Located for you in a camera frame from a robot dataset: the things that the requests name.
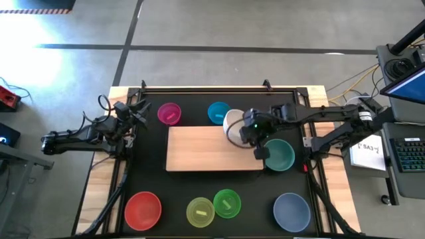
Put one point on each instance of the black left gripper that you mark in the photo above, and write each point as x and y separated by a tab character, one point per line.
126	120

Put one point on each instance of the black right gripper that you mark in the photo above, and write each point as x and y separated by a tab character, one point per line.
260	127

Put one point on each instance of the white ribbed bowl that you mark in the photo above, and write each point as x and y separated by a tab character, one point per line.
232	126

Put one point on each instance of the pink translucent bowl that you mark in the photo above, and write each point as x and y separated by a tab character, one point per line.
169	113

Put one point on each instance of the cyan translucent bowl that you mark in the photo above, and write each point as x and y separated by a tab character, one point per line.
216	113

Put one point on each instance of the teal bowl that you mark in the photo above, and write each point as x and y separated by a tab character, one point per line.
280	156

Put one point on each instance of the green translucent bowl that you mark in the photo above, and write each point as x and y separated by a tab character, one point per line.
227	203

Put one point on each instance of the yellow translucent bowl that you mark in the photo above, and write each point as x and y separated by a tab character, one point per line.
200	212

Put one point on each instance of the slate blue bowl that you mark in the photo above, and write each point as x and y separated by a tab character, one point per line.
291	212

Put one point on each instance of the red bowl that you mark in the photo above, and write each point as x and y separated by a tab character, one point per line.
142	210

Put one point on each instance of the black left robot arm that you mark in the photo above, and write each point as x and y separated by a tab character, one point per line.
83	136

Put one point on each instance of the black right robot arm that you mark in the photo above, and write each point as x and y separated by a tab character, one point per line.
332	113

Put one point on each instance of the wooden shelf with black legs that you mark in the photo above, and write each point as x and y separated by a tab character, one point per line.
206	149

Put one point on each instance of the black clamp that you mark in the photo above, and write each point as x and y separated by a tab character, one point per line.
143	84

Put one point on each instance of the black table mat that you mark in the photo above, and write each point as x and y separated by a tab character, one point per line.
186	182

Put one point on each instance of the white paper sheet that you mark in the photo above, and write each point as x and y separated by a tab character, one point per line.
368	152

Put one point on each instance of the red device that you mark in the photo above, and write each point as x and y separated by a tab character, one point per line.
8	98

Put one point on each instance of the black device with blue light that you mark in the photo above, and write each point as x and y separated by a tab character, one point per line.
8	134

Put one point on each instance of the grey side table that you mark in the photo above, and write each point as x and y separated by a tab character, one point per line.
13	186

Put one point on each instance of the black striped floor mat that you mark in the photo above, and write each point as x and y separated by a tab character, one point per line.
33	5

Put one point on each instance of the grey equipment cart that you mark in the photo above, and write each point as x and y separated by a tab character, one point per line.
385	56

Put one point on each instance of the black keyboard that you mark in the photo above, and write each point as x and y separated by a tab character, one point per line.
410	154

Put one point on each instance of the computer monitor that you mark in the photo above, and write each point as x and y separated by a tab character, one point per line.
408	86

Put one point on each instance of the laptop computer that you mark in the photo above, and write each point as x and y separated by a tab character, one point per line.
408	186

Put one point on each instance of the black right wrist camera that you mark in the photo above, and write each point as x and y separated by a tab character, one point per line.
262	153

